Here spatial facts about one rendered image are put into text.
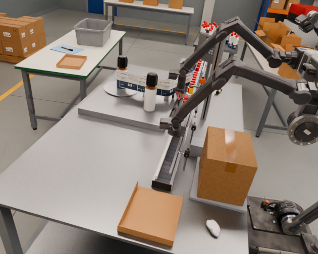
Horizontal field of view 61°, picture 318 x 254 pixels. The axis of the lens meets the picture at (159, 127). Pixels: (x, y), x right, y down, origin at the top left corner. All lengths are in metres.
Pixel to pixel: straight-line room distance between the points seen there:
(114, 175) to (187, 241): 0.55
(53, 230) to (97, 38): 2.43
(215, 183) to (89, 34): 2.80
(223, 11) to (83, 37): 6.44
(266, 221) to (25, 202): 1.71
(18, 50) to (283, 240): 4.78
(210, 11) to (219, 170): 8.29
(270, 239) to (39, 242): 1.63
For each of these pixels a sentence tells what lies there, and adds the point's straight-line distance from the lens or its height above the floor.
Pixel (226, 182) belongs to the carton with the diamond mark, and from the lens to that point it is 1.42.
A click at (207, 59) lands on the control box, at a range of 2.03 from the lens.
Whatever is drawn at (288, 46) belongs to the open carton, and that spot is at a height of 1.11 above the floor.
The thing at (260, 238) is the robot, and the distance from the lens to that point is 2.27.
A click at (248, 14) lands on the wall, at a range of 9.68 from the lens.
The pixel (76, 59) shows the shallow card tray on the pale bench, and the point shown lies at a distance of 3.32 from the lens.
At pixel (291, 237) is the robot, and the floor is 0.24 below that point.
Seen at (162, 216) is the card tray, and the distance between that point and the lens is 1.40.
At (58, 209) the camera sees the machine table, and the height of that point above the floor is 0.83.
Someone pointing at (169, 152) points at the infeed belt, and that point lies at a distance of 1.69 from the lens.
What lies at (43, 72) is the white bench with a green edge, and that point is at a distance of 3.05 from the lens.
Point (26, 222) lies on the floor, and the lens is 2.53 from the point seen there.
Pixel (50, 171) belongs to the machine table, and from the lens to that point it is 1.65.
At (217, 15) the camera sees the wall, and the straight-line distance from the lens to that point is 9.56.
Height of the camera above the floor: 1.92
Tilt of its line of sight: 33 degrees down
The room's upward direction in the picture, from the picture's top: 7 degrees clockwise
